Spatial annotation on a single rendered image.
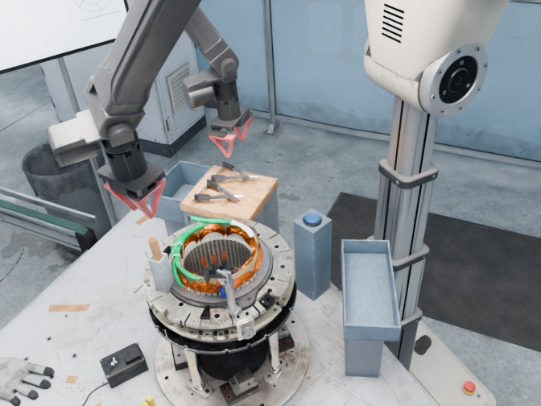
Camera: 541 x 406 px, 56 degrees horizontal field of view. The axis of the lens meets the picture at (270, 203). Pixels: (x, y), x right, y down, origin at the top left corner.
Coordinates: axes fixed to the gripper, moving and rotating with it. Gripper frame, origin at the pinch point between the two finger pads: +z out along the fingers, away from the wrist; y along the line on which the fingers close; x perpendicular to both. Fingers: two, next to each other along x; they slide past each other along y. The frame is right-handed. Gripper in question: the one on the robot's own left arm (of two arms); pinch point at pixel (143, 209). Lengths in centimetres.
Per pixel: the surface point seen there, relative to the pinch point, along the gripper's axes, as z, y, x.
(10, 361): 50, -39, -26
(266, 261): 21.2, 14.1, 15.4
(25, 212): 59, -95, 14
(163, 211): 31.9, -26.2, 22.6
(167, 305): 20.7, 4.1, -4.5
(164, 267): 14.3, 1.6, -0.7
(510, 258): 141, 52, 159
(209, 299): 20.2, 10.7, 0.9
